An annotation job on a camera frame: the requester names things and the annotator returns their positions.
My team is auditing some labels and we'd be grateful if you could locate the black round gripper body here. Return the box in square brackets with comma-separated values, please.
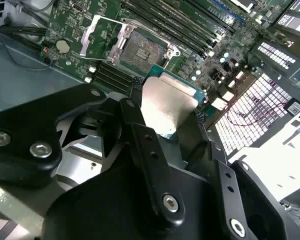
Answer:
[43, 143, 223, 240]

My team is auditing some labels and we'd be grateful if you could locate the silver topped CPU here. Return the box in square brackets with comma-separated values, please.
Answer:
[141, 63, 208, 141]

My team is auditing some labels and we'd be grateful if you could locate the metal socket cover frame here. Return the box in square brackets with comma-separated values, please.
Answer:
[80, 14, 128, 62]

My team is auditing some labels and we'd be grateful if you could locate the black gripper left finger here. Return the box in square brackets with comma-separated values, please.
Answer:
[0, 79, 187, 230]

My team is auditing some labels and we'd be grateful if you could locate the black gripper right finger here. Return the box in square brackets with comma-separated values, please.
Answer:
[189, 111, 295, 240]

